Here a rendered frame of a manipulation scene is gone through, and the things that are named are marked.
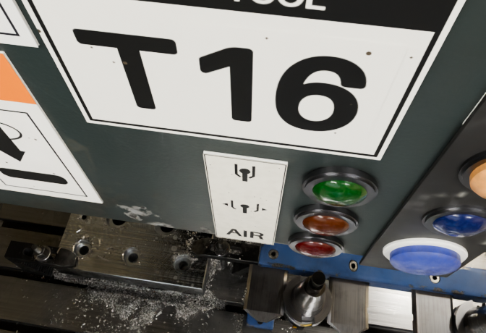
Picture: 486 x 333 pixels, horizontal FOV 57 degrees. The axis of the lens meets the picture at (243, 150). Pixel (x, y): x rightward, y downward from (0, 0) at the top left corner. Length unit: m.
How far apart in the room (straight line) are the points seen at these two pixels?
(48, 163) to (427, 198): 0.15
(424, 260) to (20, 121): 0.17
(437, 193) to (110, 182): 0.13
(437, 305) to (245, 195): 0.51
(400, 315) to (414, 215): 0.81
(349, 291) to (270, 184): 0.48
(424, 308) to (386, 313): 0.32
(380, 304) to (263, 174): 0.83
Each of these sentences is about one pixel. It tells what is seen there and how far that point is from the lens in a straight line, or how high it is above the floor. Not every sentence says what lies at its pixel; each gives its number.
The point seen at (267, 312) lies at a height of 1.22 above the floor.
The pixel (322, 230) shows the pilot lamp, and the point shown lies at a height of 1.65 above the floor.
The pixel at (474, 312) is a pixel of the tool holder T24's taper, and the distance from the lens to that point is 0.66.
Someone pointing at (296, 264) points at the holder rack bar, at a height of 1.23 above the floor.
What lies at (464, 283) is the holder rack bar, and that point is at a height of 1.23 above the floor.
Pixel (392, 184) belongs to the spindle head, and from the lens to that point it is 0.17.
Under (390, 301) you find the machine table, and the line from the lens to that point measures 0.99.
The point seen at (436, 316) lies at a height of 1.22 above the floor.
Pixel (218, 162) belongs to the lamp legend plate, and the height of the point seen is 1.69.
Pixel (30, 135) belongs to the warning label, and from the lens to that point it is 0.19.
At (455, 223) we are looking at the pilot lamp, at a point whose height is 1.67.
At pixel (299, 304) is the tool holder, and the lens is 0.60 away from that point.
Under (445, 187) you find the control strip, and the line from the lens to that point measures 0.17.
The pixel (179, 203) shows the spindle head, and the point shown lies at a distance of 0.21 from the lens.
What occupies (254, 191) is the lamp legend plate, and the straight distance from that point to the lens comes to 0.18.
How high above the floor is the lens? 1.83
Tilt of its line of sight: 60 degrees down
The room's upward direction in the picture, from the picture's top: straight up
